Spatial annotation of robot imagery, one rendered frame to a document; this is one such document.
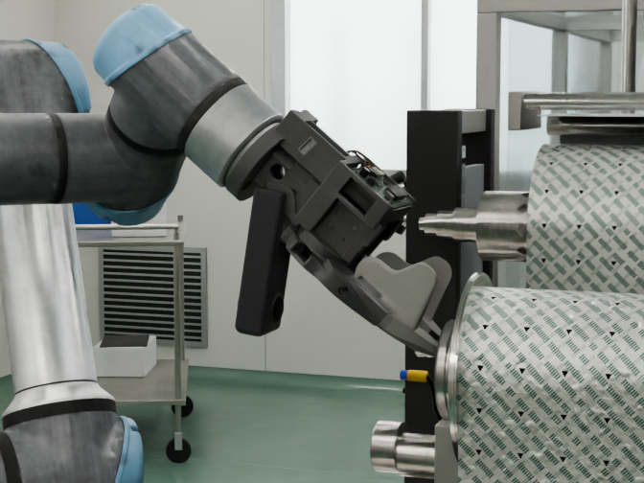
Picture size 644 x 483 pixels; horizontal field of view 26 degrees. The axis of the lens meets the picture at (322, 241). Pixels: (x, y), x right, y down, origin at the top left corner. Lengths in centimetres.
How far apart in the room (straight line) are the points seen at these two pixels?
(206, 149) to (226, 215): 603
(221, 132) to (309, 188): 8
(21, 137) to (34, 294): 35
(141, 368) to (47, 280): 454
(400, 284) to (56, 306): 51
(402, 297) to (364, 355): 590
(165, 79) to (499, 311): 31
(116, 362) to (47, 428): 460
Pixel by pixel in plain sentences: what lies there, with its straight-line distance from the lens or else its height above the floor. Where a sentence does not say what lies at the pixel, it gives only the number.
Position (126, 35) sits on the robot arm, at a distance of 111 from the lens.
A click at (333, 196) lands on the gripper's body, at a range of 104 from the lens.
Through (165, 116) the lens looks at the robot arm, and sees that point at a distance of 109.
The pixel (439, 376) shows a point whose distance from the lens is 101.
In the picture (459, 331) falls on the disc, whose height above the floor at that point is 129.
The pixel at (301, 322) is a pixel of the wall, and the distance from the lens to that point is 702.
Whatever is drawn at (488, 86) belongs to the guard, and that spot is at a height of 147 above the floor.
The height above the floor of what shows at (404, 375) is 123.
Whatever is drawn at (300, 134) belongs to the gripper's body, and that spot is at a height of 142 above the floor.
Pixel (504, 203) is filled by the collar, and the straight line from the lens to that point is 126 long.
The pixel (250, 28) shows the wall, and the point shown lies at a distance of 703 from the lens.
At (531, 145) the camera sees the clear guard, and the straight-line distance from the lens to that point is 201.
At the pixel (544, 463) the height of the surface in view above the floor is 120.
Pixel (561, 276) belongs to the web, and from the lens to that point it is 120.
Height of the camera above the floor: 145
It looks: 6 degrees down
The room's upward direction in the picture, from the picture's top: straight up
